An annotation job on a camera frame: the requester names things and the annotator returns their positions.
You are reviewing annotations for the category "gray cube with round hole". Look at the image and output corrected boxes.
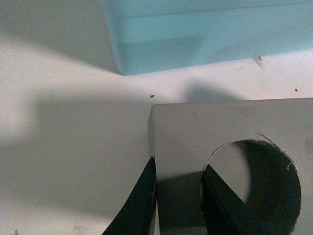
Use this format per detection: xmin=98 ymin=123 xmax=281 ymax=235
xmin=148 ymin=98 xmax=313 ymax=235

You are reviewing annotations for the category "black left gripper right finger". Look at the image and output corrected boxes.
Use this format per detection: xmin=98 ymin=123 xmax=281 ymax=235
xmin=201 ymin=165 xmax=254 ymax=235

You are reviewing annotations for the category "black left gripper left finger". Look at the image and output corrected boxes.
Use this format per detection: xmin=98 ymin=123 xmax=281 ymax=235
xmin=103 ymin=157 xmax=157 ymax=235

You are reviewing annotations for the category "light blue plastic box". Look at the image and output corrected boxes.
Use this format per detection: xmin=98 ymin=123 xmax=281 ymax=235
xmin=101 ymin=0 xmax=313 ymax=75

